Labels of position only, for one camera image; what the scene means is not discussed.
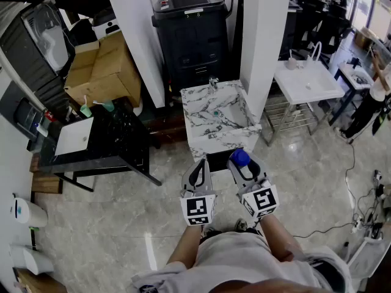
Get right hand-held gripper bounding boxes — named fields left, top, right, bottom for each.
left=226, top=154, right=281, bottom=220

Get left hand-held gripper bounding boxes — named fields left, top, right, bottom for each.
left=179, top=159, right=218, bottom=227

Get blue-capped clear bottle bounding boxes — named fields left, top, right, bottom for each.
left=229, top=149, right=252, bottom=167

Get person's right forearm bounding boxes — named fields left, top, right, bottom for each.
left=259, top=214, right=307, bottom=262

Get person's left forearm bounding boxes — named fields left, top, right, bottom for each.
left=167, top=224, right=203, bottom=269

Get white marble sink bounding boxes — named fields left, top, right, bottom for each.
left=180, top=79, right=263, bottom=165

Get person's black trousers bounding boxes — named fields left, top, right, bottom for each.
left=198, top=228, right=264, bottom=244

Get person's grey shirt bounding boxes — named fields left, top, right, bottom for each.
left=131, top=230, right=355, bottom=293

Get white ceramic sink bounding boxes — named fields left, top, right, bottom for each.
left=273, top=60, right=346, bottom=106

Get white rectangular basin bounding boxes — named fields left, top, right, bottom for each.
left=54, top=117, right=95, bottom=156

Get large black machine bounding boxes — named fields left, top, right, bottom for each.
left=152, top=0, right=233, bottom=96

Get brown cardboard box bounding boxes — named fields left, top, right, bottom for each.
left=63, top=31, right=142, bottom=108

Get small white table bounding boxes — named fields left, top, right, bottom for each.
left=328, top=61, right=375, bottom=127

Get white office chair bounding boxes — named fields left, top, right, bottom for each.
left=347, top=236, right=391, bottom=280

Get wooden block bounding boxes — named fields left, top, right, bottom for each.
left=30, top=172, right=64, bottom=195

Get white cylindrical bin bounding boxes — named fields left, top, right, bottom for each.
left=9, top=244, right=54, bottom=276
left=10, top=194, right=49, bottom=228

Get dark grey appliance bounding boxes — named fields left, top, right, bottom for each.
left=0, top=1, right=77, bottom=105

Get black floor cable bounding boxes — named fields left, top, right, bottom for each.
left=293, top=137, right=367, bottom=239

